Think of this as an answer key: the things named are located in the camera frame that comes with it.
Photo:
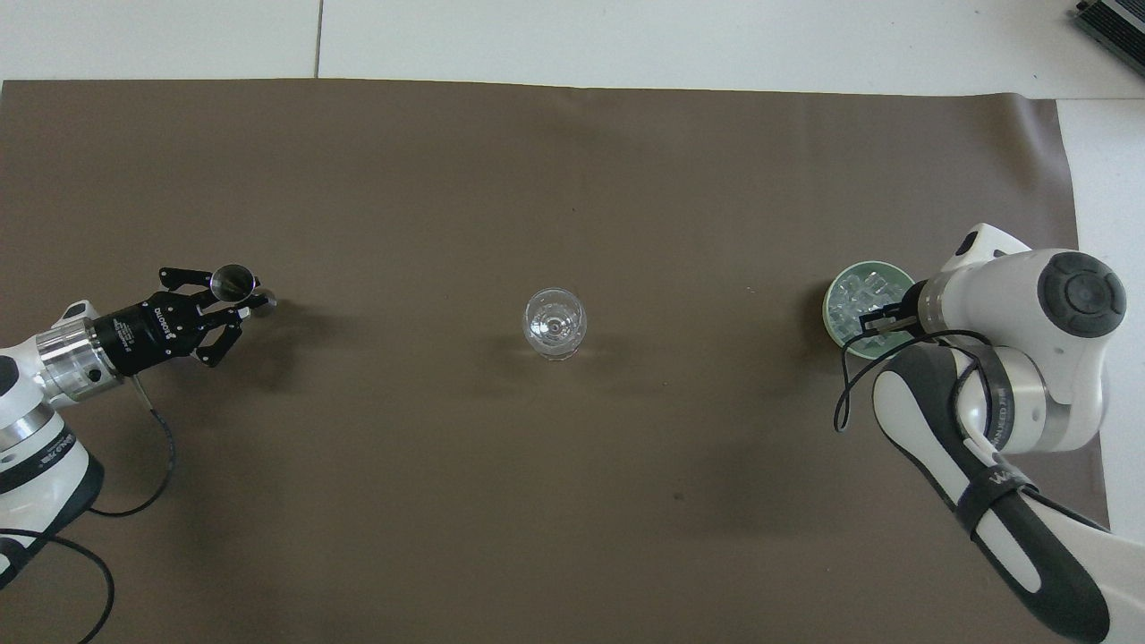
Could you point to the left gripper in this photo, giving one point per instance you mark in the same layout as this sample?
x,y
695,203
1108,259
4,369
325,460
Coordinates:
x,y
148,333

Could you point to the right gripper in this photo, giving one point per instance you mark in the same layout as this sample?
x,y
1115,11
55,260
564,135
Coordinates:
x,y
914,309

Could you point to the steel double jigger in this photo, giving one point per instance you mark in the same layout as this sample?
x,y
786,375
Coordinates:
x,y
235,283

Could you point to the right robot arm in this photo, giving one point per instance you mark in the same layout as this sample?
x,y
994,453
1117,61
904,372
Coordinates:
x,y
1029,358

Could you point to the clear ice cube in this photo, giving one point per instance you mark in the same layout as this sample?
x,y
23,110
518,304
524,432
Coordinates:
x,y
850,326
875,286
846,302

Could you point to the clear wine glass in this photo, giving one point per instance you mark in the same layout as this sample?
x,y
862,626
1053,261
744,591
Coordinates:
x,y
555,324

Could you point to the green bowl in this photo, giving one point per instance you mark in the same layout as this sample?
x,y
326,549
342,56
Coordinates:
x,y
839,333

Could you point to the grey metal device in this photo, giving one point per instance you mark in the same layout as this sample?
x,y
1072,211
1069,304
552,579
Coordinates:
x,y
1114,22

